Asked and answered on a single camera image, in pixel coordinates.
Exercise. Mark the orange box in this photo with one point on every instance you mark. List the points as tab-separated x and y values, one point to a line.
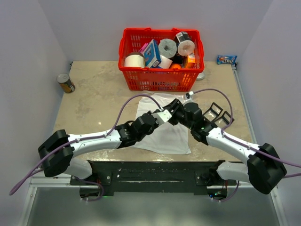
189	61

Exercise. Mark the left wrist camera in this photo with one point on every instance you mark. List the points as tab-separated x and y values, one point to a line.
162	117

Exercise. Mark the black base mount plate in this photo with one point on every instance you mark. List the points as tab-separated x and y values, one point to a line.
153	177

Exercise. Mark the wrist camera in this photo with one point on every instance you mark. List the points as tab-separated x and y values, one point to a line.
162	117
188	97

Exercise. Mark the white shirt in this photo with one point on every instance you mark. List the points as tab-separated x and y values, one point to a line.
166	139

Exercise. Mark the blue box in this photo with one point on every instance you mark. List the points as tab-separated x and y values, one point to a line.
151	54

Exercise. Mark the pink toilet roll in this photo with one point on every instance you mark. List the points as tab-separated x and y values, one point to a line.
185	48

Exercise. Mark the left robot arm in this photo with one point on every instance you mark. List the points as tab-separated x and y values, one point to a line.
58	152

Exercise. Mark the black display case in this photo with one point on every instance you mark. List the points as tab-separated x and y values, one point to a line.
223	120
213	112

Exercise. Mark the pink packet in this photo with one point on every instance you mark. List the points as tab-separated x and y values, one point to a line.
143	48

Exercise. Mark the tin can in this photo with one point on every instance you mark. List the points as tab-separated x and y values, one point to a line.
65	82

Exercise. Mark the red shopping basket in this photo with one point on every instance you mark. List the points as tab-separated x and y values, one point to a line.
155	79

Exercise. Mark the black display case left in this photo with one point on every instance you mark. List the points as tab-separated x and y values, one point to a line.
213	112

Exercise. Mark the grey toilet roll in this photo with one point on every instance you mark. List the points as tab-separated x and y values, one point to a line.
167	48

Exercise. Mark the black display case right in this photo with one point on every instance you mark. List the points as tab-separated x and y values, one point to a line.
223	120

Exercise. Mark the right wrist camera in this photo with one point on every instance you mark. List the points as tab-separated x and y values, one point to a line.
188	97

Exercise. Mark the blue candy packet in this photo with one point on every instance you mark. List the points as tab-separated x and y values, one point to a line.
226	59

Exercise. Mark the silver round object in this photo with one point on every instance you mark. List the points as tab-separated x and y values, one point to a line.
200	76

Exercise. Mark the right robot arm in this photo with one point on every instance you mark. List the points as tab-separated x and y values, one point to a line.
259	164

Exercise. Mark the black cylinder container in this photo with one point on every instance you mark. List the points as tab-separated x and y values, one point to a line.
182	37

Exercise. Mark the orange fruit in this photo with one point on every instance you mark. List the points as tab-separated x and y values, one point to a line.
175	66

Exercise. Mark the white paper roll left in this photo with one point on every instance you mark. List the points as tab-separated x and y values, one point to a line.
134	59

